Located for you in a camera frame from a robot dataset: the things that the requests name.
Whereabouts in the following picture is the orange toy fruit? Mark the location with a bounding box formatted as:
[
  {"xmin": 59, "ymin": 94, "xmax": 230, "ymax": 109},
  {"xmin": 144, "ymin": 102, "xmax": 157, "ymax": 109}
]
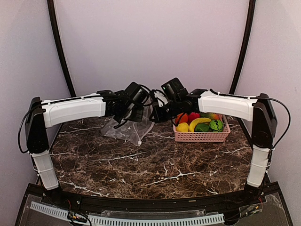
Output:
[{"xmin": 175, "ymin": 113, "xmax": 189, "ymax": 124}]

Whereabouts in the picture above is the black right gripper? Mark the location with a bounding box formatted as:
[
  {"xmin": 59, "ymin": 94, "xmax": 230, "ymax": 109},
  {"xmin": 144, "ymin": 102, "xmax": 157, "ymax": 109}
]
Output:
[{"xmin": 150, "ymin": 97, "xmax": 182, "ymax": 122}]

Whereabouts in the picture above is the green toy watermelon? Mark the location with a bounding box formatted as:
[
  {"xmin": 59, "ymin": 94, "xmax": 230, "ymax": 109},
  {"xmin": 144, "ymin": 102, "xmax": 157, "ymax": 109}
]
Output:
[{"xmin": 209, "ymin": 120, "xmax": 224, "ymax": 132}]

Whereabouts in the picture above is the black frame post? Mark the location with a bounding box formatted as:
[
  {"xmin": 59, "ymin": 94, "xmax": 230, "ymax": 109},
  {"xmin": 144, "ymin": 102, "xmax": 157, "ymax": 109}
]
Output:
[
  {"xmin": 229, "ymin": 0, "xmax": 256, "ymax": 94},
  {"xmin": 47, "ymin": 0, "xmax": 76, "ymax": 97}
]

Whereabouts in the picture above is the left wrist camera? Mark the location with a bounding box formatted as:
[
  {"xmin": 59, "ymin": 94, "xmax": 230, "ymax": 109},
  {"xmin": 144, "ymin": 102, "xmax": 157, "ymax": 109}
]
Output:
[{"xmin": 125, "ymin": 82, "xmax": 147, "ymax": 104}]

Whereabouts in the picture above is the green orange toy mango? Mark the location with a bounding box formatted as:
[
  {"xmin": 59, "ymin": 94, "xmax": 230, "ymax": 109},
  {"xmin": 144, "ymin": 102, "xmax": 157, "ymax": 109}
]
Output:
[{"xmin": 200, "ymin": 113, "xmax": 221, "ymax": 120}]

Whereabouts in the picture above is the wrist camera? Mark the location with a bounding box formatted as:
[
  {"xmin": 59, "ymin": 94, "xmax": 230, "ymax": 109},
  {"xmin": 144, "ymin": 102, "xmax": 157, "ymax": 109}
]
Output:
[
  {"xmin": 161, "ymin": 78, "xmax": 188, "ymax": 98},
  {"xmin": 125, "ymin": 82, "xmax": 147, "ymax": 104}
]

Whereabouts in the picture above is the red toy apple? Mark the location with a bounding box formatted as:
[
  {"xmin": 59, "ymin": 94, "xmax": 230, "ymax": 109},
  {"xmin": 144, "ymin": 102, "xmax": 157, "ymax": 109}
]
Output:
[{"xmin": 188, "ymin": 112, "xmax": 200, "ymax": 123}]

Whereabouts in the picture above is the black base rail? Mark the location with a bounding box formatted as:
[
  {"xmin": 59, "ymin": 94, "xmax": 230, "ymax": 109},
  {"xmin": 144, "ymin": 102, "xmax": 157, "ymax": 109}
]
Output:
[{"xmin": 23, "ymin": 182, "xmax": 283, "ymax": 214}]

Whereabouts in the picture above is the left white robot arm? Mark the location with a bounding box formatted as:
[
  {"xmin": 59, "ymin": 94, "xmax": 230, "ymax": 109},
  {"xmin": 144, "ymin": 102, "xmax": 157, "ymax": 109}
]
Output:
[{"xmin": 22, "ymin": 89, "xmax": 147, "ymax": 205}]

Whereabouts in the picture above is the left black frame post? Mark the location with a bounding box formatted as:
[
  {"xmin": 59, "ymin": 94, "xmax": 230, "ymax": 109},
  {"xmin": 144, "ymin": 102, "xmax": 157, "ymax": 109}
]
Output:
[{"xmin": 47, "ymin": 0, "xmax": 76, "ymax": 97}]

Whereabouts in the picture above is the white slotted cable duct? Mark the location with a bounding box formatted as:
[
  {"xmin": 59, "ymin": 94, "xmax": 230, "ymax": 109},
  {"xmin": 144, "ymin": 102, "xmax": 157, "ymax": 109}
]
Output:
[{"xmin": 30, "ymin": 201, "xmax": 225, "ymax": 226}]

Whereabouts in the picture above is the green toy vegetable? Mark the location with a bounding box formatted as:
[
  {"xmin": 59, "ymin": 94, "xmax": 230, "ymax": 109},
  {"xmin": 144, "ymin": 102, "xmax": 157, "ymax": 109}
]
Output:
[{"xmin": 194, "ymin": 123, "xmax": 210, "ymax": 132}]

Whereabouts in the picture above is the yellow toy banana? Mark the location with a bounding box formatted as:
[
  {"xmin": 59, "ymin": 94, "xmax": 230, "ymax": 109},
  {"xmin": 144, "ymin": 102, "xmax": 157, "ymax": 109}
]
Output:
[{"xmin": 189, "ymin": 118, "xmax": 212, "ymax": 132}]

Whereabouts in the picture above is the right black frame post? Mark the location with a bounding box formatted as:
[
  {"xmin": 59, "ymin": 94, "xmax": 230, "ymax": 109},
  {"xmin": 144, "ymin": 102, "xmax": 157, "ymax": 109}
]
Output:
[{"xmin": 229, "ymin": 0, "xmax": 256, "ymax": 94}]

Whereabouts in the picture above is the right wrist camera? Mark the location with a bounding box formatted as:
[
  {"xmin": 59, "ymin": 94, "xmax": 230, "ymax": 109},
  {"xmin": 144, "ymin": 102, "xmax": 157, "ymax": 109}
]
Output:
[{"xmin": 161, "ymin": 78, "xmax": 188, "ymax": 98}]

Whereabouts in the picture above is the clear zip top bag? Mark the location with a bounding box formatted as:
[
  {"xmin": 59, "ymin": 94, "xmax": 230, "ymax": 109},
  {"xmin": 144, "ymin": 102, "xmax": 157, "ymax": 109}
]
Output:
[{"xmin": 101, "ymin": 106, "xmax": 154, "ymax": 146}]

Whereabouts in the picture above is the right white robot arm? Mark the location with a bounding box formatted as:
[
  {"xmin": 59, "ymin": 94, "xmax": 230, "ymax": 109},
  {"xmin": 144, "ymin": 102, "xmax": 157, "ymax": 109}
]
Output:
[{"xmin": 151, "ymin": 89, "xmax": 277, "ymax": 204}]

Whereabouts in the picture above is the yellow toy lemon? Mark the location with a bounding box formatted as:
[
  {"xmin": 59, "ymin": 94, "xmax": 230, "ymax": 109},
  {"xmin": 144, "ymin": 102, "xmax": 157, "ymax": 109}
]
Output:
[{"xmin": 176, "ymin": 122, "xmax": 189, "ymax": 132}]

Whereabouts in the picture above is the pink plastic basket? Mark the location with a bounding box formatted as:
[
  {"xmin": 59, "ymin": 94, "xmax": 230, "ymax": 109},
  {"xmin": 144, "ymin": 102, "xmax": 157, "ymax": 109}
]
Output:
[{"xmin": 173, "ymin": 115, "xmax": 230, "ymax": 142}]

